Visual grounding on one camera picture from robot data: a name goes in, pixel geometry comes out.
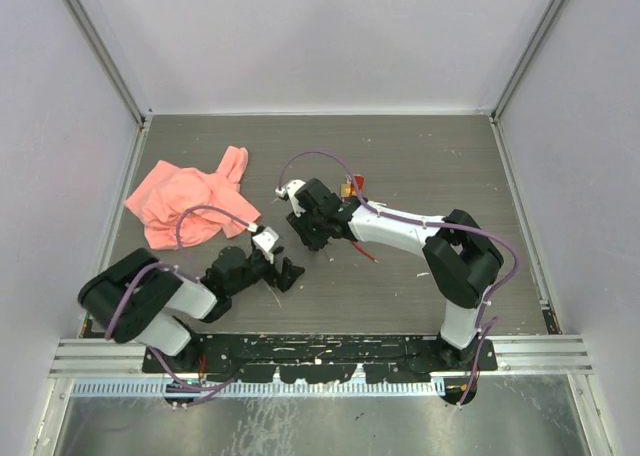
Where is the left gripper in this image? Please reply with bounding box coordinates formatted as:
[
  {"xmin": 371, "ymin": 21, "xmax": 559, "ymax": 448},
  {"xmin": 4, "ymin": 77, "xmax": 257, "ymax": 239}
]
[{"xmin": 227, "ymin": 245, "xmax": 303, "ymax": 296}]

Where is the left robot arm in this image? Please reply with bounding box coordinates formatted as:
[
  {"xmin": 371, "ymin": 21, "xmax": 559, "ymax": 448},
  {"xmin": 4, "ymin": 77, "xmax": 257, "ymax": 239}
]
[{"xmin": 78, "ymin": 246, "xmax": 305, "ymax": 372}]

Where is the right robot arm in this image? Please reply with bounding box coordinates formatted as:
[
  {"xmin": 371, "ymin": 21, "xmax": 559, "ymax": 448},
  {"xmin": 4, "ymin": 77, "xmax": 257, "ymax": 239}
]
[{"xmin": 276, "ymin": 178, "xmax": 504, "ymax": 370}]

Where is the large brass padlock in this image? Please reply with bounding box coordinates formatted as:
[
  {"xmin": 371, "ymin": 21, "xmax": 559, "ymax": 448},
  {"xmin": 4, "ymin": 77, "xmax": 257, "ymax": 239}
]
[{"xmin": 340, "ymin": 184, "xmax": 356, "ymax": 198}]

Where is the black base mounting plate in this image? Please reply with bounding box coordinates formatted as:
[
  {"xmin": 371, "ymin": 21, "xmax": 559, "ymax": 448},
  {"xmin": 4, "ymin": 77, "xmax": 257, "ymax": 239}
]
[{"xmin": 164, "ymin": 334, "xmax": 498, "ymax": 384}]

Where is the pink cloth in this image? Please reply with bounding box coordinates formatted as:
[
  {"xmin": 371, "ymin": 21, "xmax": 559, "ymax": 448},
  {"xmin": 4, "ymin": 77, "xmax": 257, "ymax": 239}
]
[{"xmin": 124, "ymin": 146, "xmax": 260, "ymax": 250}]

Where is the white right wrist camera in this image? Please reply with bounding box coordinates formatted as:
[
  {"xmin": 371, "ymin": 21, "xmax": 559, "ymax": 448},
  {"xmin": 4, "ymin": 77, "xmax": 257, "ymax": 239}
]
[{"xmin": 275, "ymin": 179, "xmax": 305, "ymax": 217}]

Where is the red cable seal lock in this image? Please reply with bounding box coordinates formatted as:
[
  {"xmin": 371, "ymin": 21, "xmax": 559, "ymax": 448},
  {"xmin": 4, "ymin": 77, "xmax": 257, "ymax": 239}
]
[{"xmin": 341, "ymin": 174, "xmax": 378, "ymax": 263}]

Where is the slotted cable duct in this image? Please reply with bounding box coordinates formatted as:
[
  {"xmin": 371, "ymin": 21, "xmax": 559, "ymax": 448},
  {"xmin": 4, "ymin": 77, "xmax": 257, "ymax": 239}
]
[{"xmin": 71, "ymin": 378, "xmax": 445, "ymax": 398}]

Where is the aluminium frame rail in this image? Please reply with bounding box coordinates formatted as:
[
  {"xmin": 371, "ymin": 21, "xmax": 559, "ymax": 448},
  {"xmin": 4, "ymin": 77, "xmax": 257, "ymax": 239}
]
[{"xmin": 49, "ymin": 334, "xmax": 593, "ymax": 378}]

